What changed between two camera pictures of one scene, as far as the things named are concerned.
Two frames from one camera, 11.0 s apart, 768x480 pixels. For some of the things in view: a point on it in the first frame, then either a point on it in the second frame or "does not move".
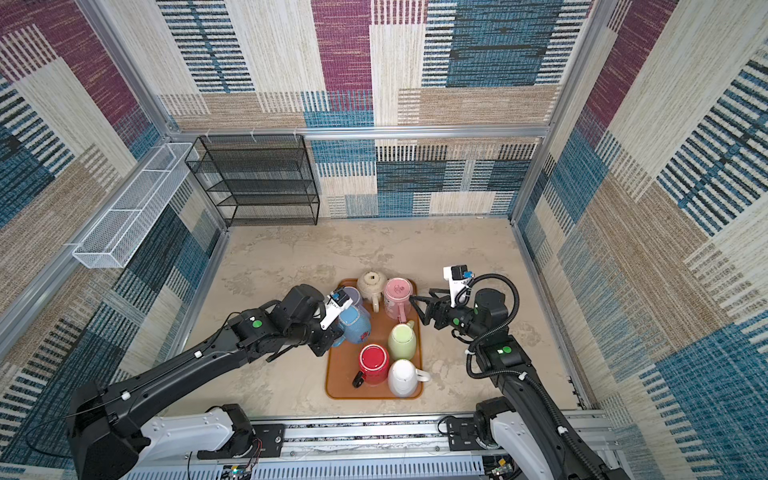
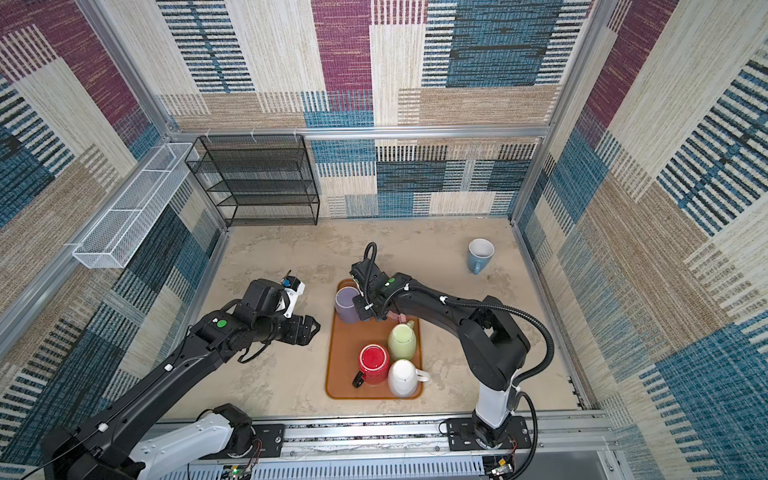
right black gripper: [443, 306] -> [364, 312]
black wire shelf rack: [257, 177] does not move
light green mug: [402, 341] does not move
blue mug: [357, 325] -> [480, 252]
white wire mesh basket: [117, 236] does not move
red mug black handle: [374, 363] does not move
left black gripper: [331, 334] -> [295, 335]
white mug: [403, 377] does not move
